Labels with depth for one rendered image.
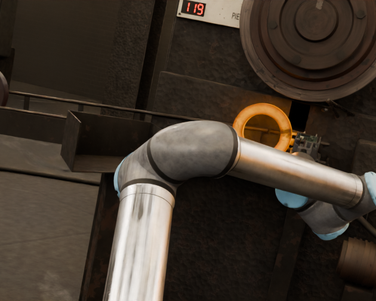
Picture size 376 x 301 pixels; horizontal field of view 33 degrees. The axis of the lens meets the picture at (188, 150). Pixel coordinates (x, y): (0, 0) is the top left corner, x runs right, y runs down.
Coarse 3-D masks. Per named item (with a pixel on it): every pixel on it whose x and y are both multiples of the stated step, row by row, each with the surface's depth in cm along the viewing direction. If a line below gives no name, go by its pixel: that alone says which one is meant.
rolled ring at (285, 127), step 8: (256, 104) 196; (264, 104) 196; (240, 112) 198; (248, 112) 197; (256, 112) 196; (264, 112) 196; (272, 112) 195; (280, 112) 194; (240, 120) 198; (280, 120) 195; (288, 120) 195; (240, 128) 198; (280, 128) 195; (288, 128) 194; (240, 136) 199; (288, 136) 195; (280, 144) 196; (288, 144) 195
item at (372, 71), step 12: (252, 0) 190; (240, 24) 192; (252, 48) 192; (252, 60) 193; (264, 72) 192; (372, 72) 184; (276, 84) 191; (348, 84) 186; (360, 84) 185; (288, 96) 191; (300, 96) 190; (312, 96) 189; (324, 96) 188; (336, 96) 187
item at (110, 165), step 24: (72, 120) 177; (96, 120) 189; (120, 120) 191; (72, 144) 173; (96, 144) 190; (120, 144) 193; (72, 168) 169; (96, 168) 175; (96, 240) 185; (96, 264) 185; (96, 288) 187
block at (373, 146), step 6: (360, 144) 187; (366, 144) 186; (372, 144) 186; (360, 150) 187; (366, 150) 186; (372, 150) 186; (354, 156) 188; (360, 156) 187; (366, 156) 186; (372, 156) 186; (354, 162) 188; (360, 162) 187; (366, 162) 187; (372, 162) 186; (354, 168) 188; (360, 168) 187; (366, 168) 187; (372, 168) 186; (360, 174) 187; (366, 216) 189
